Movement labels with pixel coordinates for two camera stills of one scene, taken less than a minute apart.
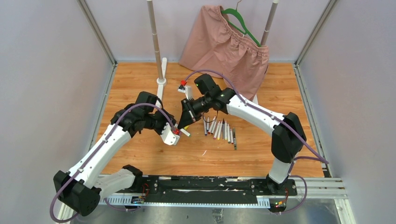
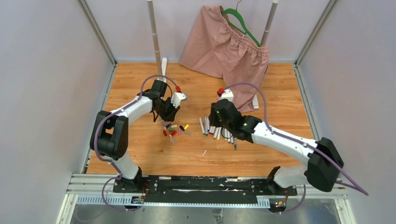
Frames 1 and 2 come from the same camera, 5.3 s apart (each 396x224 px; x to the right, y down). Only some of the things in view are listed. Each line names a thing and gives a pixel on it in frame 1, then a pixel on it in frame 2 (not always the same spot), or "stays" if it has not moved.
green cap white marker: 186,133 to 201,125
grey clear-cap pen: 234,139 stays
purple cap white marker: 216,130 stays
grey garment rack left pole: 154,37 stays
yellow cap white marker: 219,130 stays
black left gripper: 166,120 to 171,116
